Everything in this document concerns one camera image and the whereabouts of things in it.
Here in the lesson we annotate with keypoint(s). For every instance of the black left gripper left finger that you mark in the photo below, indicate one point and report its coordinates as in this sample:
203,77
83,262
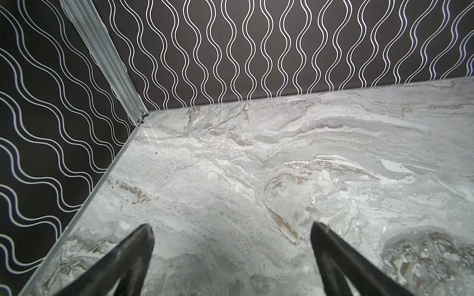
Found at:
123,270

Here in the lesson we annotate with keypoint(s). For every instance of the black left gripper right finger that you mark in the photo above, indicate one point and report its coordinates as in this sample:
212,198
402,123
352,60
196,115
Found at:
339,263

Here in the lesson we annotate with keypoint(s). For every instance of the aluminium corner frame post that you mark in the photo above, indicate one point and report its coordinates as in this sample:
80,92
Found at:
95,35

